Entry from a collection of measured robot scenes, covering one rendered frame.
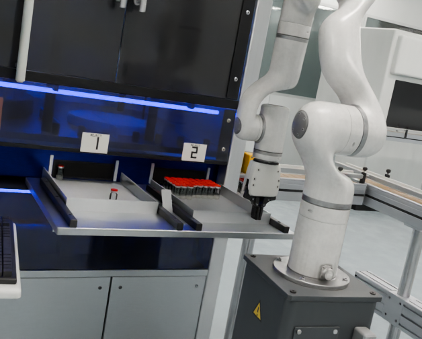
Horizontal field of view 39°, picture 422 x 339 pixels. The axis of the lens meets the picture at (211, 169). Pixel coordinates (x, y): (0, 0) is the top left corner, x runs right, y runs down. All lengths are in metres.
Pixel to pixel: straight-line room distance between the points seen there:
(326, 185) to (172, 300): 0.92
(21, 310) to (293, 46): 1.15
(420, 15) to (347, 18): 7.47
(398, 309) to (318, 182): 1.20
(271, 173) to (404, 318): 1.02
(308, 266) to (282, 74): 0.53
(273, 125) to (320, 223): 0.37
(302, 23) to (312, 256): 0.63
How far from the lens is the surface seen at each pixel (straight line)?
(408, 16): 8.77
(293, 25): 1.64
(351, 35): 1.46
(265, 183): 1.70
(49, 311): 2.01
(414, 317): 2.45
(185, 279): 2.12
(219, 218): 1.70
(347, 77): 1.44
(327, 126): 1.34
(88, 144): 1.85
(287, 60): 1.64
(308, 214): 1.41
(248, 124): 1.62
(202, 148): 1.98
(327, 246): 1.43
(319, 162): 1.36
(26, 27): 1.70
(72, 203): 1.60
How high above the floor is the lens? 1.34
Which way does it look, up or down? 11 degrees down
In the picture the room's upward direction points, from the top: 10 degrees clockwise
